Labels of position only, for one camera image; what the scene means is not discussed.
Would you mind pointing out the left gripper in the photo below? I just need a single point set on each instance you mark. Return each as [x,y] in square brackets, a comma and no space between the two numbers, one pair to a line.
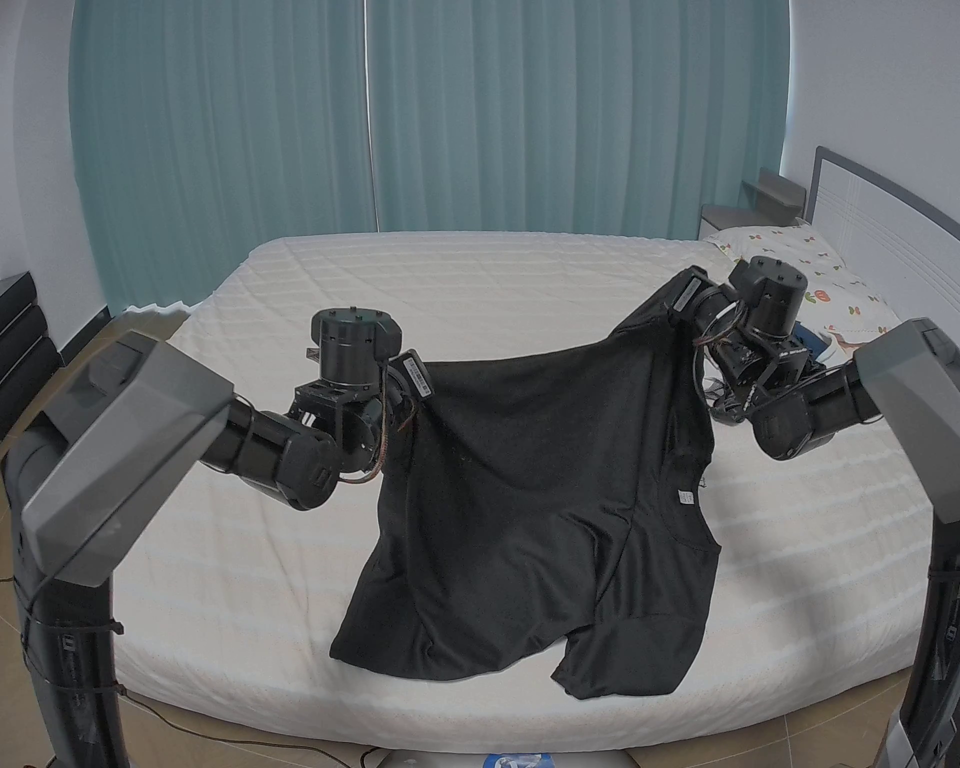
[418,379]

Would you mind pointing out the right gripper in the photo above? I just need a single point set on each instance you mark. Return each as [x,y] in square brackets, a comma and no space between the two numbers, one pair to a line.
[694,301]

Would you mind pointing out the black T-shirt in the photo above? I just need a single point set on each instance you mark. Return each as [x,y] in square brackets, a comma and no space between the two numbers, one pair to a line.
[525,487]

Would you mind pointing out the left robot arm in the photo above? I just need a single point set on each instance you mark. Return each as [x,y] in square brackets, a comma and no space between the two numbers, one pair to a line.
[112,450]

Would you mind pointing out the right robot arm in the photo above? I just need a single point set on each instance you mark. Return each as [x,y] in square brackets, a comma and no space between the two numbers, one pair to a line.
[900,390]

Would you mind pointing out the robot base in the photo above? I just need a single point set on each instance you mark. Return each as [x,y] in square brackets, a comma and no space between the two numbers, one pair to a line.
[517,761]

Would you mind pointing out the pile of clothes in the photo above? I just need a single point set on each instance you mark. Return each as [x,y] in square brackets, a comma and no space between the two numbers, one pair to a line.
[814,339]

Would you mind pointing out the bed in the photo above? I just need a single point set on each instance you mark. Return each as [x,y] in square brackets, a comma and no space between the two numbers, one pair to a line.
[450,300]

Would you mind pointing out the grey bedside table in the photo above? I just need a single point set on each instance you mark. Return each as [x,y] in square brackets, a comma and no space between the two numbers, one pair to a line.
[750,214]

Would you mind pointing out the white printed pillow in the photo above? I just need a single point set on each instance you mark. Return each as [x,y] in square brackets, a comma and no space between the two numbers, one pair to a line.
[787,255]

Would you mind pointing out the blue-green curtain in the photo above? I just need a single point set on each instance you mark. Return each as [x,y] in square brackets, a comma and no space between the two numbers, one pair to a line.
[562,120]
[210,150]

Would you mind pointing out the black chest of drawers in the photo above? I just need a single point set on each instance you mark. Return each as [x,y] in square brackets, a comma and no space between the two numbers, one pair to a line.
[22,345]

